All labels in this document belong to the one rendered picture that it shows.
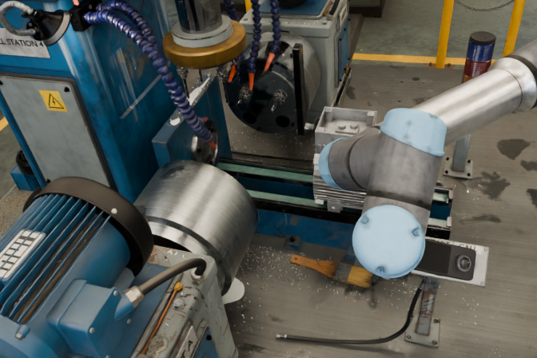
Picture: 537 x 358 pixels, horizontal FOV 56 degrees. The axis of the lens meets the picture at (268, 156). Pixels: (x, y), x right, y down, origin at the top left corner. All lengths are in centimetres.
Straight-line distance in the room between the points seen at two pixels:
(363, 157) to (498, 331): 68
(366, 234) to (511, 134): 122
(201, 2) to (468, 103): 54
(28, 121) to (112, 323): 72
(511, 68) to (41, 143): 101
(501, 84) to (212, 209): 54
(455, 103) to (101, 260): 54
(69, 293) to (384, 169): 40
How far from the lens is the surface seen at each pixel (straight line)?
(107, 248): 71
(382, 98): 183
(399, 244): 55
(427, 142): 59
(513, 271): 133
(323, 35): 152
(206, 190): 97
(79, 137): 121
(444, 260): 75
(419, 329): 116
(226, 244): 95
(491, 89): 83
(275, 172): 134
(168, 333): 78
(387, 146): 59
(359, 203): 115
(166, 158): 116
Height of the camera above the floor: 180
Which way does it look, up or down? 39 degrees down
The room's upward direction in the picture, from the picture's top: 7 degrees counter-clockwise
